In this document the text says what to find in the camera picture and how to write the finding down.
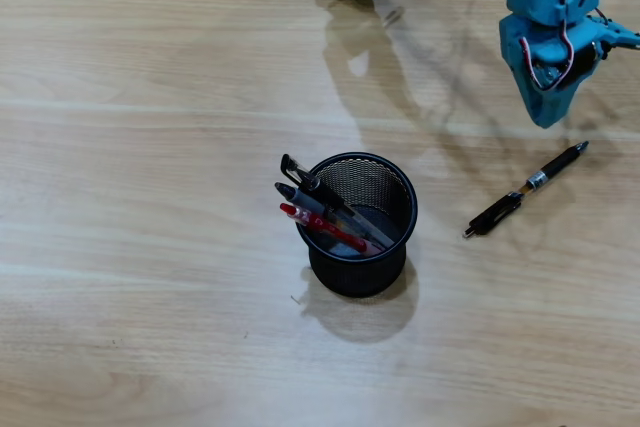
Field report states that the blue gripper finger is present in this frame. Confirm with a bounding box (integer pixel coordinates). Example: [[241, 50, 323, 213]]
[[499, 15, 599, 130]]

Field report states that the blue gripper body with servo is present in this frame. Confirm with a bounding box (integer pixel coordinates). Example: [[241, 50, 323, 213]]
[[514, 14, 594, 93]]

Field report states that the black retractable pen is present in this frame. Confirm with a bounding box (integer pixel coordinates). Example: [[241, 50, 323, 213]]
[[462, 140, 590, 239]]

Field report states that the clear pen with black cap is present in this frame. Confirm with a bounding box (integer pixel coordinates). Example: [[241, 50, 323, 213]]
[[279, 153, 396, 248]]

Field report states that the red retractable pen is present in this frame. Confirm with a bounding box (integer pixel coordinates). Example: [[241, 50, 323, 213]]
[[278, 202, 386, 254]]

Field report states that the black mesh pen holder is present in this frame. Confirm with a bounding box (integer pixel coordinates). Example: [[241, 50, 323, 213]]
[[293, 150, 419, 298]]

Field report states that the red white servo wire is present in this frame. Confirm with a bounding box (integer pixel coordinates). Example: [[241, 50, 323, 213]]
[[518, 0, 575, 89]]

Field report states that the wrist camera on blue mount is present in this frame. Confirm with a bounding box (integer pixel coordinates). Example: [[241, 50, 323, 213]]
[[584, 7, 640, 62]]

